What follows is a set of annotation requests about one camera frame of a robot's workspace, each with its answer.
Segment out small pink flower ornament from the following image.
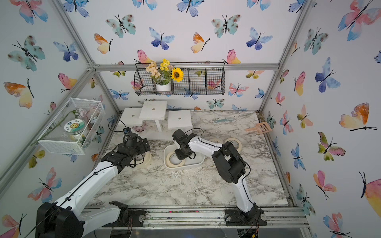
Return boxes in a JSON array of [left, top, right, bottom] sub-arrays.
[[132, 124, 147, 133]]

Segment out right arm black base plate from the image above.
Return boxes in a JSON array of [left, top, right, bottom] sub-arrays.
[[224, 208, 267, 227]]

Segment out potted artificial flowers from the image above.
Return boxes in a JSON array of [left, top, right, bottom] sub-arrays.
[[145, 59, 184, 92]]

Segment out white tiered display stand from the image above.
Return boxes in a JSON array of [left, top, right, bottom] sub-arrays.
[[117, 101, 192, 141]]

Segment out white plastic storage tray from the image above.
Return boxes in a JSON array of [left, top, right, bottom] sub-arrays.
[[163, 144, 205, 170]]

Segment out clear acrylic wall box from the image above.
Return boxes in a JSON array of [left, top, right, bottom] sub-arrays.
[[36, 98, 105, 155]]

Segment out black wire wall basket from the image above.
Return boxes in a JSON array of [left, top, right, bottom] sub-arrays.
[[133, 61, 226, 96]]

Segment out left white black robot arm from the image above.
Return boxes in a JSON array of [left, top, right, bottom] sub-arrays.
[[33, 128, 150, 238]]

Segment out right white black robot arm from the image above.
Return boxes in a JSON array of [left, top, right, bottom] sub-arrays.
[[172, 129, 257, 214]]

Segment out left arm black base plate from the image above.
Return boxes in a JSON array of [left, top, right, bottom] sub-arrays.
[[103, 210, 146, 228]]

